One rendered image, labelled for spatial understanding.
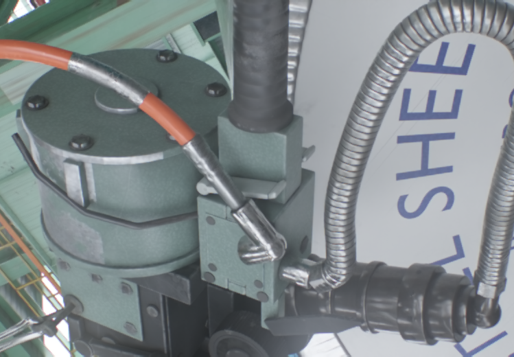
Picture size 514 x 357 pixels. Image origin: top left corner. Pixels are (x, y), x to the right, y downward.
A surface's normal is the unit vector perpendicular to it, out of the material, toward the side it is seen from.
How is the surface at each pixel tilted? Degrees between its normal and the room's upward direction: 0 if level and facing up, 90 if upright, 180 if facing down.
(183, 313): 137
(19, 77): 90
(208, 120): 115
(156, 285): 58
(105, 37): 90
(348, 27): 90
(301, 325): 47
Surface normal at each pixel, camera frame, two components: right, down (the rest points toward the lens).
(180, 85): 0.00, -0.81
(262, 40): 0.07, 0.59
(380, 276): -0.32, -0.73
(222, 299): -0.47, 0.52
